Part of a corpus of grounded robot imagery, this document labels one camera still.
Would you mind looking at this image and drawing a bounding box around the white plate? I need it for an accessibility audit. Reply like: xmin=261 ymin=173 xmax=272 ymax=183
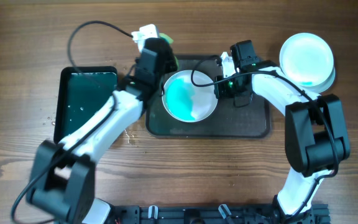
xmin=279 ymin=32 xmax=334 ymax=87
xmin=162 ymin=70 xmax=218 ymax=123

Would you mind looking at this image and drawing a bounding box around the pale blue plate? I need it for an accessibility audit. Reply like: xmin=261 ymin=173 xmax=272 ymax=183
xmin=306 ymin=68 xmax=336 ymax=93

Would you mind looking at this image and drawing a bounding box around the green yellow sponge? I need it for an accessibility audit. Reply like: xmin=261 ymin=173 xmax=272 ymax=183
xmin=159 ymin=33 xmax=173 ymax=44

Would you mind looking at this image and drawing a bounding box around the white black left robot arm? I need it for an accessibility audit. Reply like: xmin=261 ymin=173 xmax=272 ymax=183
xmin=20 ymin=38 xmax=177 ymax=223

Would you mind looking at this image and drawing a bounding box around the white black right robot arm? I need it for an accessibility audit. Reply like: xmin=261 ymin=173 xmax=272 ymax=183
xmin=216 ymin=40 xmax=351 ymax=222

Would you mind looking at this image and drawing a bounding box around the dark grey serving tray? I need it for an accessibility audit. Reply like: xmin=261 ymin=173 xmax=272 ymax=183
xmin=145 ymin=55 xmax=270 ymax=139

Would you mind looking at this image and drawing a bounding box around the black water basin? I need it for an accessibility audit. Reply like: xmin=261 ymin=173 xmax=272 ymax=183
xmin=53 ymin=66 xmax=117 ymax=144

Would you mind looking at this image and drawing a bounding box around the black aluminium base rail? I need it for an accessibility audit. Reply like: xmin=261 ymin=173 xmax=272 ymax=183
xmin=53 ymin=204 xmax=331 ymax=224

